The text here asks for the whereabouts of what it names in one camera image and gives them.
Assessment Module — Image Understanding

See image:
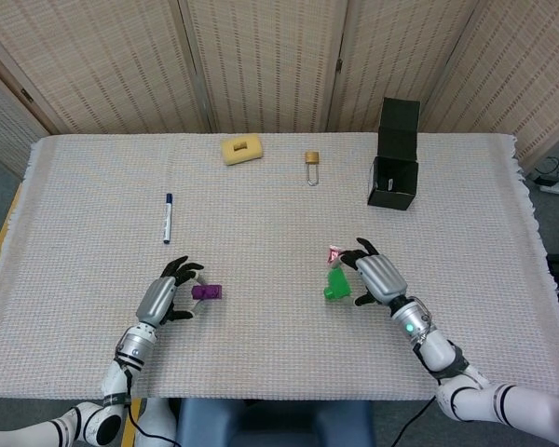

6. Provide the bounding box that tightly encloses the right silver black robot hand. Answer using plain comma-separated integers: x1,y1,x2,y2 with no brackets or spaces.
333,237,409,308

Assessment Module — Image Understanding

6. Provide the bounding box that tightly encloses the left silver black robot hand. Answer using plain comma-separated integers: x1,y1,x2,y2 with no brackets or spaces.
134,255,207,330

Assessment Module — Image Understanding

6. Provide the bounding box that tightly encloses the green and purple toy block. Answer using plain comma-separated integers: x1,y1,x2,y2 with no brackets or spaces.
323,268,354,304

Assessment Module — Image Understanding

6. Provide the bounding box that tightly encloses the purple small block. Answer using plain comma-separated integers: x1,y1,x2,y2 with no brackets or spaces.
191,283,225,302

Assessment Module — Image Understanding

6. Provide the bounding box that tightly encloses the white marker with blue cap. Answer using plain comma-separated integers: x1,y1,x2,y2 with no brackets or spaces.
161,192,177,246

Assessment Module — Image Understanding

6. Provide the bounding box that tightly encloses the open black cardboard box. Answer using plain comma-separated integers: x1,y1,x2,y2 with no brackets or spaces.
366,97,422,211

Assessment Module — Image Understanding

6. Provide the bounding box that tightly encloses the brass padlock with long shackle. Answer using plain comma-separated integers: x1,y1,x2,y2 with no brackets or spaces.
305,150,321,187

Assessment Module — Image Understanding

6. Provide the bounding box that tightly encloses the blue grey robot torso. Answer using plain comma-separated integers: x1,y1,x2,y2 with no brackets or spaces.
174,398,376,447

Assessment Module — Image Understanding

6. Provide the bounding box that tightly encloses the yellow sponge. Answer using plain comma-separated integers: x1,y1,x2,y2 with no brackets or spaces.
220,133,266,167

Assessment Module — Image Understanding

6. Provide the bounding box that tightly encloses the woven folding screen panel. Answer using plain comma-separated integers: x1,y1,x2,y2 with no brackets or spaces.
0,39,61,167
179,0,355,135
0,0,213,136
328,0,493,135
421,0,559,171

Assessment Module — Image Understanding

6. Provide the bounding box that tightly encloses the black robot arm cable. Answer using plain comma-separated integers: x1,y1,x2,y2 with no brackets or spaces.
119,366,178,441
394,395,437,447

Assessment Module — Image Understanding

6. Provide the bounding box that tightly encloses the black floor cable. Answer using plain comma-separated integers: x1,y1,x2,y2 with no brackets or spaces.
533,156,559,181

